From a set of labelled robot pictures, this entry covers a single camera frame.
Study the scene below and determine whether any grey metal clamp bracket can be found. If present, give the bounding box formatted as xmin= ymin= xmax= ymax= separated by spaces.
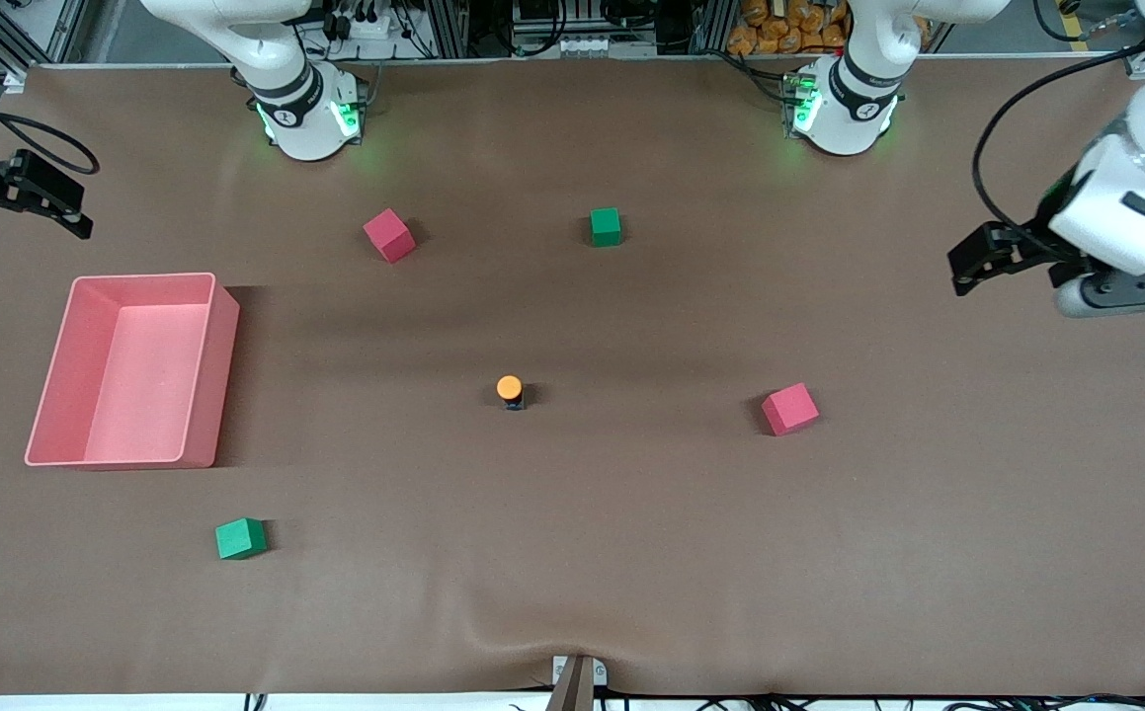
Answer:
xmin=544 ymin=654 xmax=609 ymax=711

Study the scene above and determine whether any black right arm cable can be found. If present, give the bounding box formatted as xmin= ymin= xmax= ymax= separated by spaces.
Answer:
xmin=0 ymin=61 xmax=101 ymax=176

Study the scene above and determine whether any white power strip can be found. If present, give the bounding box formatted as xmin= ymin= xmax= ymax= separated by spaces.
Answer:
xmin=330 ymin=8 xmax=420 ymax=42

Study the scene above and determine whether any white terminal block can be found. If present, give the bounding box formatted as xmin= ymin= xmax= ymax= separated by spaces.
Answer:
xmin=511 ymin=35 xmax=658 ymax=58

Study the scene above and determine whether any orange snack bags pile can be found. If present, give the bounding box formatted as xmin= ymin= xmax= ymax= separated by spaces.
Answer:
xmin=727 ymin=0 xmax=850 ymax=56

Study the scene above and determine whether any aluminium frame post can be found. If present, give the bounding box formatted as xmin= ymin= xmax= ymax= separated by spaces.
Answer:
xmin=419 ymin=0 xmax=469 ymax=58
xmin=691 ymin=0 xmax=731 ymax=55

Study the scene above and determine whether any pink plastic bin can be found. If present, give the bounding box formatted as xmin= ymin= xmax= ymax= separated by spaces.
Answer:
xmin=24 ymin=273 xmax=241 ymax=469

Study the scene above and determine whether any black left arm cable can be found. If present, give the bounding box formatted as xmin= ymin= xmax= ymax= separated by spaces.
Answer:
xmin=972 ymin=0 xmax=1145 ymax=238

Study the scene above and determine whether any red foam cube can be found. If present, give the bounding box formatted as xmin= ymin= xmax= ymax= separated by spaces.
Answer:
xmin=363 ymin=207 xmax=418 ymax=265
xmin=761 ymin=382 xmax=821 ymax=437

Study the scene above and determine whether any brown table cover mat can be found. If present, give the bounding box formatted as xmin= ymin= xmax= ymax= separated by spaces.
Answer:
xmin=0 ymin=54 xmax=1145 ymax=697

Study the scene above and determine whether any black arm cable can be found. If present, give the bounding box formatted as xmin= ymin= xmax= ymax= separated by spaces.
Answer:
xmin=0 ymin=61 xmax=101 ymax=176
xmin=972 ymin=0 xmax=1145 ymax=238

